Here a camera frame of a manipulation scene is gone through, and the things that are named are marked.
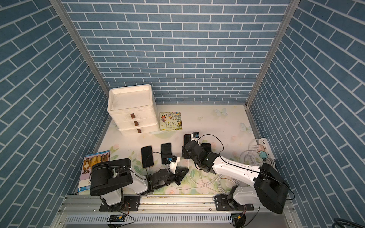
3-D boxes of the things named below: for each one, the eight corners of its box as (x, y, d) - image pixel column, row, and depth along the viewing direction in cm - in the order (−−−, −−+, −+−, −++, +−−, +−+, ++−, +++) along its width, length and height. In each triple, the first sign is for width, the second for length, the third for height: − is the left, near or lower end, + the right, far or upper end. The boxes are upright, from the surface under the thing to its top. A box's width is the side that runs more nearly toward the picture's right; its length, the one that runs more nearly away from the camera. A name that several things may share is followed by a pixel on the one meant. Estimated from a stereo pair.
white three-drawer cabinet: (119, 137, 102) (102, 112, 81) (124, 113, 117) (110, 87, 96) (158, 132, 105) (151, 107, 84) (158, 109, 120) (151, 83, 99)
